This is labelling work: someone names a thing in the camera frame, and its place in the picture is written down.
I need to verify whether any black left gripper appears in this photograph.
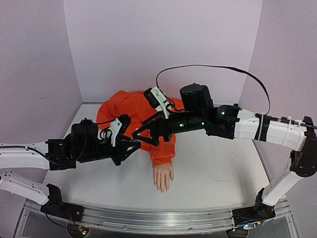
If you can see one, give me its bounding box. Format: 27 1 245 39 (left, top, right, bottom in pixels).
78 137 138 167

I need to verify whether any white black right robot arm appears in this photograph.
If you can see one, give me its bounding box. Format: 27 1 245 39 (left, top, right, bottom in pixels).
133 83 317 210

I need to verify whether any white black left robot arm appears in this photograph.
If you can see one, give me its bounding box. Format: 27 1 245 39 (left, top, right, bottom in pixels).
0 118 141 217

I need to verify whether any orange hoodie sweatshirt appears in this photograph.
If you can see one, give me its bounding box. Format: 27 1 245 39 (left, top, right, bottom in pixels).
96 90 176 167

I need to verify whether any mannequin hand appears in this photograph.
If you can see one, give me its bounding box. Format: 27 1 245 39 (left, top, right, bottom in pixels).
153 164 174 195

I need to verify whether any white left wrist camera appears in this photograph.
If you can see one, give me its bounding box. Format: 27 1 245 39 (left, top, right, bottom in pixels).
106 114 131 147

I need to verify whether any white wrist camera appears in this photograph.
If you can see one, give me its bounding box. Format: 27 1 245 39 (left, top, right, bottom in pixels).
106 114 131 147
143 86 172 119

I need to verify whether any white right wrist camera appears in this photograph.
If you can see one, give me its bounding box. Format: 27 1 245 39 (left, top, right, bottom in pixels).
143 86 172 119

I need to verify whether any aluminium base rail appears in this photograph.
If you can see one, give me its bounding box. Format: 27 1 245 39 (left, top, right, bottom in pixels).
14 198 298 238

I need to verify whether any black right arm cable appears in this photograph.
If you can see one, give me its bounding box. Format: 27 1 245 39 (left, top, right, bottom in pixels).
156 64 317 129

